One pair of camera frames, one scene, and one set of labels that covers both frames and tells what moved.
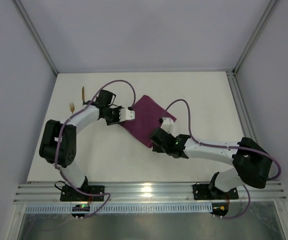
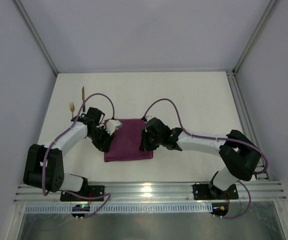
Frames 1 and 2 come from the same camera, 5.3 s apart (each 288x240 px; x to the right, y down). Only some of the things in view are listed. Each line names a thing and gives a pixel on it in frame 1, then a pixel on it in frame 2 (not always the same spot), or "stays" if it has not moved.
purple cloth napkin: [148, 114] to [126, 142]
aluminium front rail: [149, 192] stays
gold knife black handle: [83, 95] stays
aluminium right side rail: [242, 105] stays
